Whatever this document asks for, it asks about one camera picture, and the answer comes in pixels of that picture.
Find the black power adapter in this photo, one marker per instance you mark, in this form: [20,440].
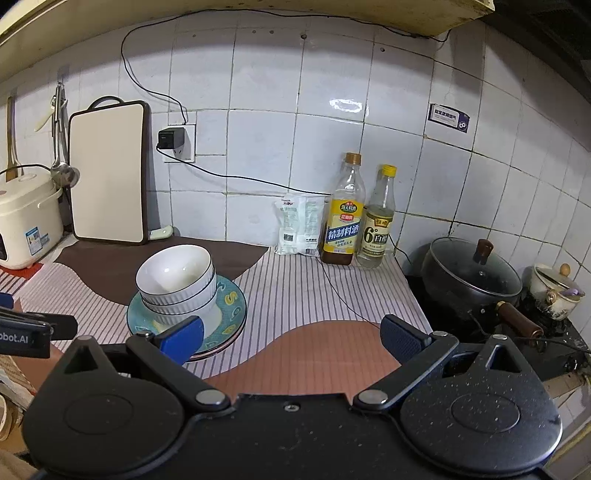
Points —
[171,138]

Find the black pot with glass lid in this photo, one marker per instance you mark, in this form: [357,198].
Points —
[470,278]

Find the hanging metal ladle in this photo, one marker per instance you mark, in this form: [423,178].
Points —
[62,173]

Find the white plastic seasoning bag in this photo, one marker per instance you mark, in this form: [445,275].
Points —
[300,218]

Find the blue fried egg plate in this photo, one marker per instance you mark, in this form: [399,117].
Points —
[230,304]

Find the yellow label cooking wine bottle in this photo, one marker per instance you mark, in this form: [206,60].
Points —
[345,213]

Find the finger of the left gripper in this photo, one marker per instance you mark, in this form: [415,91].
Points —
[64,327]
[6,301]

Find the clear white vinegar bottle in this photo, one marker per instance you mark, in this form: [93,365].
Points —
[378,216]

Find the hanging wooden spatula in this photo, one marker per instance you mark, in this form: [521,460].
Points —
[13,165]

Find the cream enamel pot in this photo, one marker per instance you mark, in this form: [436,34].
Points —
[555,294]

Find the black induction cooktop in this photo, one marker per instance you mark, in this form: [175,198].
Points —
[561,350]

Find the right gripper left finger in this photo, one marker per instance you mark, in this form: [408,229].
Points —
[162,357]

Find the striped brown table mat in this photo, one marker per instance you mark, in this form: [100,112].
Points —
[309,327]

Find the blue wall sticker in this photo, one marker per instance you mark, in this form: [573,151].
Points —
[449,117]

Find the white rice cooker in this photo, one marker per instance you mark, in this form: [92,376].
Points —
[30,220]

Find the white cutting board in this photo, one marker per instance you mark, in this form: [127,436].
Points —
[108,145]

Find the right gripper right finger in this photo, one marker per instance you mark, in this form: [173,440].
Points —
[418,353]

